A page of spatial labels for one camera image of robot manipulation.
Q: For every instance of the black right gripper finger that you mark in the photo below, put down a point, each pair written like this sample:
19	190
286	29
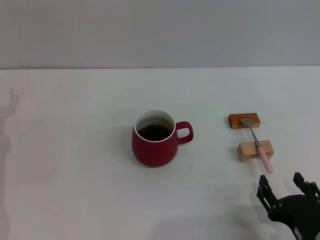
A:
266	195
310	188

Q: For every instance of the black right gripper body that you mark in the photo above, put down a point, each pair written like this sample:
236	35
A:
300	212

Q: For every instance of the red ceramic cup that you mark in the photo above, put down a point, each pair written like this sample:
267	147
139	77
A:
155	152

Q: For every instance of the light notched wooden block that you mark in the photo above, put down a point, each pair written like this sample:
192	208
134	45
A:
247	150

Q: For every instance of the dark orange wooden block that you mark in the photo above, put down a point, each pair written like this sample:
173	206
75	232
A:
236	118

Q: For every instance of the dark coffee liquid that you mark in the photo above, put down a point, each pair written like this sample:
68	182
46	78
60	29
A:
155	132

